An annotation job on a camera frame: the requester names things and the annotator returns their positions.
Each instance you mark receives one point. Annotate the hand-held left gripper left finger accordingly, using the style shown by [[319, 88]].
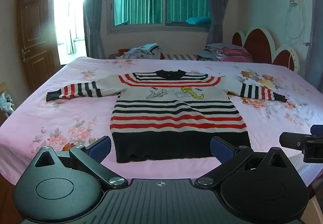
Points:
[[101, 147]]

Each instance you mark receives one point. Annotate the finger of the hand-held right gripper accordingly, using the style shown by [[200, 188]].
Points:
[[317, 129], [294, 140]]

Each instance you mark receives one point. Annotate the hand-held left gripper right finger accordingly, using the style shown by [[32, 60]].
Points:
[[222, 149]]

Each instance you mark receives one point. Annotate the striped knit sweater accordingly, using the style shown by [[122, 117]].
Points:
[[176, 115]]

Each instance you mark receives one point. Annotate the stack of folded clothes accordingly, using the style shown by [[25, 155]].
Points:
[[224, 53]]

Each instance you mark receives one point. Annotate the loose pile of clothes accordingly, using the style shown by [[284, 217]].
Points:
[[143, 51]]

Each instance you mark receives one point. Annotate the bed with pink floral sheet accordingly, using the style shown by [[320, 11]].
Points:
[[83, 115]]

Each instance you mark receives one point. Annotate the striped cloth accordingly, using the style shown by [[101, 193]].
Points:
[[180, 57]]

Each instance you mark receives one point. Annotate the red and white headboard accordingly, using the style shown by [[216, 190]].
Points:
[[260, 42]]

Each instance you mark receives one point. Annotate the wooden door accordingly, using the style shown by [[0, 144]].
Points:
[[34, 39]]

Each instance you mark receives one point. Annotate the grey curtain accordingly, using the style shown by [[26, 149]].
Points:
[[93, 9], [217, 2]]

